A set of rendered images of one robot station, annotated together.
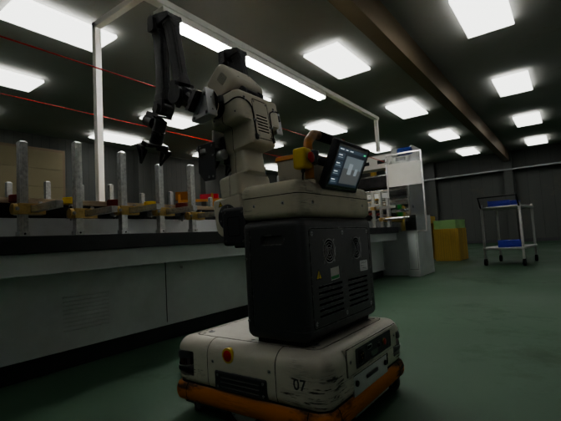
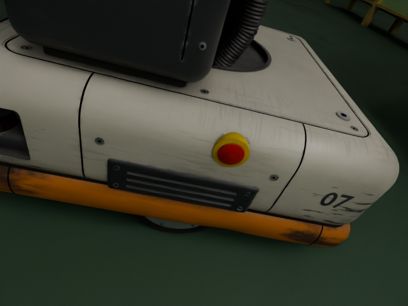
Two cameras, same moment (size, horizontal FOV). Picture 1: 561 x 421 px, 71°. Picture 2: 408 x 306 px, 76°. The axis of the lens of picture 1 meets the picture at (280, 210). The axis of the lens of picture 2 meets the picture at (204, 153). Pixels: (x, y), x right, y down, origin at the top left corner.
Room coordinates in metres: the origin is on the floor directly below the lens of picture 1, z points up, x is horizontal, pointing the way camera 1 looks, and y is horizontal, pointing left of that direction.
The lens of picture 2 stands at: (2.04, -0.38, 0.46)
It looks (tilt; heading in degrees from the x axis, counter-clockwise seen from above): 40 degrees down; 134
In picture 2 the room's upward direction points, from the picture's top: 18 degrees clockwise
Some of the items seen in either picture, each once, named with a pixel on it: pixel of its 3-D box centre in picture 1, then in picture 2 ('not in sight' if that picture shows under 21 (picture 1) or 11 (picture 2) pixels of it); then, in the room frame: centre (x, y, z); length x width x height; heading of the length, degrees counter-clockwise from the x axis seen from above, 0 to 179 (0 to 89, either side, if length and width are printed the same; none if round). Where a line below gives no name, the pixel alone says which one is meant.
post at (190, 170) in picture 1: (191, 200); not in sight; (2.60, 0.58, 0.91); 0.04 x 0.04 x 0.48; 54
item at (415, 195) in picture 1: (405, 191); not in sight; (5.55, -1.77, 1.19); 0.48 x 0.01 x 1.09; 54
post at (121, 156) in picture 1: (122, 194); not in sight; (2.19, 0.88, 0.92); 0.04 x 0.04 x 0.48; 54
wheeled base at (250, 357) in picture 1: (293, 357); (195, 90); (1.59, -0.02, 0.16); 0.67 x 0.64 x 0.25; 54
